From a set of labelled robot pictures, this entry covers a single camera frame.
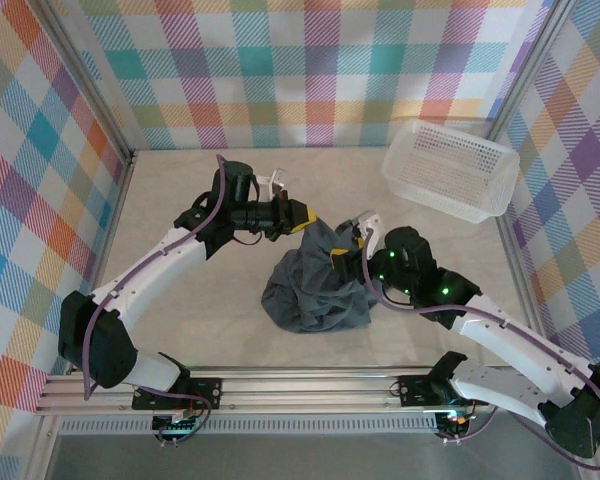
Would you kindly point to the grey t-shirt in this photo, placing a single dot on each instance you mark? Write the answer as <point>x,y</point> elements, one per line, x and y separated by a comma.
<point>310,295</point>

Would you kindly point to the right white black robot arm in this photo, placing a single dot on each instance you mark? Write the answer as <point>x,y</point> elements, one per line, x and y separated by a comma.
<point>500,390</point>

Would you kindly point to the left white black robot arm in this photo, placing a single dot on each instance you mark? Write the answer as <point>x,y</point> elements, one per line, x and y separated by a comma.
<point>110,350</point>

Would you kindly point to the white perforated plastic basket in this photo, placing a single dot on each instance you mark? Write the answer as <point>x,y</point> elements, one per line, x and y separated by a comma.
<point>455,170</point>

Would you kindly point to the right controller board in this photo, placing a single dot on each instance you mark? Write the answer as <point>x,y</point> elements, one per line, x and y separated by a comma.
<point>452,422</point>

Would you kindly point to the controller board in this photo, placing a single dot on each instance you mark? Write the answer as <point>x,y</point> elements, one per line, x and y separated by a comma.
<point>172,424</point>
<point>452,422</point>

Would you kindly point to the grey metal panel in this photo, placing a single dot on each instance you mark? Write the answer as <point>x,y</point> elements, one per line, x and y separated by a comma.
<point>305,460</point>

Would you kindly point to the left controller board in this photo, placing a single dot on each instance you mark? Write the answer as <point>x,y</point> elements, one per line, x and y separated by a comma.
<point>172,424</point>

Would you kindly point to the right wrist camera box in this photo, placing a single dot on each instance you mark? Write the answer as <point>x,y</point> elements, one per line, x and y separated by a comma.
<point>370,227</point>

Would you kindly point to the aluminium table side rail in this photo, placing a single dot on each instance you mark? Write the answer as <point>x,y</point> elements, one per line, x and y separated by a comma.
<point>122,200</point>
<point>506,235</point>

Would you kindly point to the aluminium mounting rail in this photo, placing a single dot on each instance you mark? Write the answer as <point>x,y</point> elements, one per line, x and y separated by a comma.
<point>305,390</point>

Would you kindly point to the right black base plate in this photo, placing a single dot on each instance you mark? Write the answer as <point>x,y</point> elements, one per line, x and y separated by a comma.
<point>412,390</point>

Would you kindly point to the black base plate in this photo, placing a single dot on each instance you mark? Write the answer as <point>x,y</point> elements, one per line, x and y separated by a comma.
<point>412,390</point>
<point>207,390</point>

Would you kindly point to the aluminium frame post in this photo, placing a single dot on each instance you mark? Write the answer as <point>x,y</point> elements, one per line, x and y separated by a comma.
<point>90,85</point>
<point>530,65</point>

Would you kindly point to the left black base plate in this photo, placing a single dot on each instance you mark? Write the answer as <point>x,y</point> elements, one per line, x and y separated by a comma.
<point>207,390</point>

